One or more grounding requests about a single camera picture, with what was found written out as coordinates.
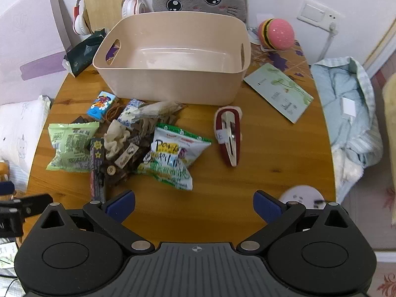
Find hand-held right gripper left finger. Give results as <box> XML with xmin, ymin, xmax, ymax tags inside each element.
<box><xmin>23</xmin><ymin>190</ymin><xmax>155</xmax><ymax>256</ymax></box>

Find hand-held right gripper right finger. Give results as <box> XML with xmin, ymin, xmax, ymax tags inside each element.
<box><xmin>237</xmin><ymin>190</ymin><xmax>356</xmax><ymax>256</ymax></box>

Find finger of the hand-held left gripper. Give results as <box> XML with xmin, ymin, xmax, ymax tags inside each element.
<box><xmin>0</xmin><ymin>193</ymin><xmax>54</xmax><ymax>217</ymax></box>

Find dark star print packet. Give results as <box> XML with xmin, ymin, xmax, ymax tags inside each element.
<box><xmin>89</xmin><ymin>138</ymin><xmax>107</xmax><ymax>201</ymax></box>

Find white green snack bag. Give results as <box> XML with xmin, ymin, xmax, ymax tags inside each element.
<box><xmin>138</xmin><ymin>123</ymin><xmax>212</xmax><ymax>191</ymax></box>

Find light green snack packet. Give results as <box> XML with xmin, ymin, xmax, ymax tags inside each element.
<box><xmin>46</xmin><ymin>121</ymin><xmax>100</xmax><ymax>173</ymax></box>

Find blue cartoon tissue pack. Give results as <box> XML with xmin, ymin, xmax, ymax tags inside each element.
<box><xmin>87</xmin><ymin>91</ymin><xmax>120</xmax><ymax>121</ymax></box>

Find beige plastic basket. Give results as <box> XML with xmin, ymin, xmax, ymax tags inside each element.
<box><xmin>93</xmin><ymin>11</ymin><xmax>252</xmax><ymax>106</ymax></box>

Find white round device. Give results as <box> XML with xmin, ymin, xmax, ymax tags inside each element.
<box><xmin>278</xmin><ymin>185</ymin><xmax>326</xmax><ymax>211</ymax></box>

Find wooden desk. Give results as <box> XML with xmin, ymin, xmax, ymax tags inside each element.
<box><xmin>26</xmin><ymin>35</ymin><xmax>338</xmax><ymax>248</ymax></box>

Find beige scrunchie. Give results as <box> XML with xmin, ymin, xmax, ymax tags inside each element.
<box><xmin>103</xmin><ymin>119</ymin><xmax>131</xmax><ymax>161</ymax></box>

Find white pillow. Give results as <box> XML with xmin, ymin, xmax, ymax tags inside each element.
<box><xmin>0</xmin><ymin>95</ymin><xmax>51</xmax><ymax>192</ymax></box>

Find red hair clip card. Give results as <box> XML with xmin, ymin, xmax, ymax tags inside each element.
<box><xmin>214</xmin><ymin>105</ymin><xmax>243</xmax><ymax>168</ymax></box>

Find blue white patterned packet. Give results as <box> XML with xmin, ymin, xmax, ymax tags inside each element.
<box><xmin>118</xmin><ymin>99</ymin><xmax>147</xmax><ymax>130</ymax></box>

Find pale green leaf card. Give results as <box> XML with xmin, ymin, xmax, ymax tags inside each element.
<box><xmin>243</xmin><ymin>63</ymin><xmax>314</xmax><ymax>124</ymax></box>

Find crumpled silver-green bag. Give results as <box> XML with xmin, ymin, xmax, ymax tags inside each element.
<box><xmin>310</xmin><ymin>56</ymin><xmax>384</xmax><ymax>174</ymax></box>

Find yellow cloth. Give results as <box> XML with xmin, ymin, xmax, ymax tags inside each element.
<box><xmin>382</xmin><ymin>74</ymin><xmax>396</xmax><ymax>227</ymax></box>

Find dark green tissue pack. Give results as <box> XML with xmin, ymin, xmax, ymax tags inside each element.
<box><xmin>64</xmin><ymin>30</ymin><xmax>107</xmax><ymax>77</ymax></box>

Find pink burger toy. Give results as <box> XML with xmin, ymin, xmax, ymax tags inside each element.
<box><xmin>258</xmin><ymin>18</ymin><xmax>295</xmax><ymax>50</ymax></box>

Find red white headphones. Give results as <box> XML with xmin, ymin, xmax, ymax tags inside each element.
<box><xmin>73</xmin><ymin>0</ymin><xmax>146</xmax><ymax>35</ymax></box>

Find wooden headphone stand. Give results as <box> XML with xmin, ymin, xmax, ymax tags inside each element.
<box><xmin>83</xmin><ymin>0</ymin><xmax>123</xmax><ymax>34</ymax></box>

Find white power cable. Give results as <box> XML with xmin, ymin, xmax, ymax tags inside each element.
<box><xmin>317</xmin><ymin>22</ymin><xmax>339</xmax><ymax>63</ymax></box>

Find white wall socket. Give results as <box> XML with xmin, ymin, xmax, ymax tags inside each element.
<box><xmin>297</xmin><ymin>0</ymin><xmax>341</xmax><ymax>33</ymax></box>

